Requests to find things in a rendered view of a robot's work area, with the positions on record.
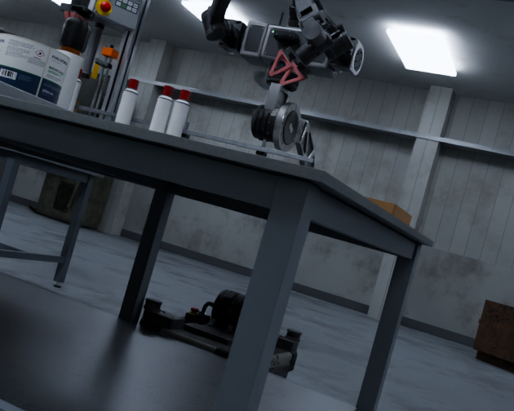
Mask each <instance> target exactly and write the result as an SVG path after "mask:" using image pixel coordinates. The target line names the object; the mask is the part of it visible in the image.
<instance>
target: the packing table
mask: <svg viewBox="0 0 514 411"><path fill-rule="evenodd" d="M0 159H1V160H4V161H7V163H6V166H5V169H4V172H3V175H2V180H1V183H0V230H1V226H2V221H3V219H4V216H5V213H6V210H7V205H8V202H9V199H10V196H11V191H12V189H13V186H14V182H15V180H16V175H17V172H18V169H19V166H20V165H22V166H27V167H30V168H34V169H36V170H41V171H45V172H48V173H51V174H54V175H59V176H63V177H65V178H69V179H74V180H77V181H80V182H82V184H81V187H80V190H79V194H78V198H77V201H76V204H75V207H74V210H73V215H72V218H71V221H70V224H69V229H68V231H67V235H66V237H65V241H64V245H63V249H62V251H61V255H60V256H59V255H51V254H37V253H29V252H27V251H25V250H21V249H18V248H16V247H13V246H11V245H7V244H4V243H2V242H0V257H3V258H11V259H28V260H36V261H45V262H53V263H58V265H57V269H56V271H55V276H54V279H53V281H57V285H53V286H55V287H57V288H61V286H60V285H59V283H64V280H65V277H66V274H67V271H68V268H69V263H70V260H71V257H72V254H73V249H74V246H75V243H76V240H77V237H78V233H79V229H80V227H81V223H82V218H83V215H84V213H85V209H86V204H87V202H88V198H89V196H90V193H91V188H92V184H93V182H94V179H95V176H97V177H100V178H104V175H101V174H97V173H94V172H91V171H88V170H83V169H79V168H77V167H73V166H68V165H65V164H62V163H59V162H55V161H50V160H47V159H44V158H40V157H35V156H32V155H29V154H26V153H22V152H17V151H15V150H11V149H8V148H3V147H0Z"/></svg>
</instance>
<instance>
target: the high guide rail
mask: <svg viewBox="0 0 514 411"><path fill-rule="evenodd" d="M75 108H77V109H81V110H84V111H88V112H92V113H98V114H102V115H105V116H110V117H116V116H117V114H116V113H111V112H107V111H103V110H99V109H96V108H89V107H85V106H81V105H78V104H75ZM131 122H137V123H140V124H145V125H148V126H150V123H151V122H150V121H146V120H143V119H139V118H135V117H132V118H131ZM182 133H183V134H187V135H193V136H197V137H201V138H204V139H211V140H214V141H219V142H222V143H226V144H232V145H236V146H240V147H243V148H250V149H254V150H257V151H261V152H267V153H271V154H275V155H278V156H283V157H289V158H293V159H296V160H300V161H306V162H310V163H313V161H314V159H313V158H311V157H304V156H300V155H297V154H293V153H289V152H283V151H279V150H275V149H271V148H265V147H261V146H257V145H253V144H247V143H243V142H239V141H236V140H231V139H225V138H221V137H218V136H214V135H208V134H203V133H200V132H196V131H192V130H185V129H183V132H182Z"/></svg>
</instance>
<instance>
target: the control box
mask: <svg viewBox="0 0 514 411"><path fill-rule="evenodd" d="M104 1H107V2H109V3H110V5H111V10H110V11H108V12H103V11H102V10H101V9H100V4H101V3H102V2H104ZM131 1H132V2H135V3H138V4H139V9H138V11H137V15H136V14H134V13H132V12H129V11H127V10H125V9H122V8H120V7H117V6H115V2H116V0H90V3H89V6H88V9H89V10H91V11H93V12H94V13H95V18H94V19H93V21H94V22H96V23H100V24H103V25H104V26H106V27H108V28H111V29H114V30H116V31H118V32H120V33H124V30H126V31H129V32H130V31H132V30H134V28H135V23H136V21H137V17H138V14H139V11H140V6H141V3H142V1H143V0H131Z"/></svg>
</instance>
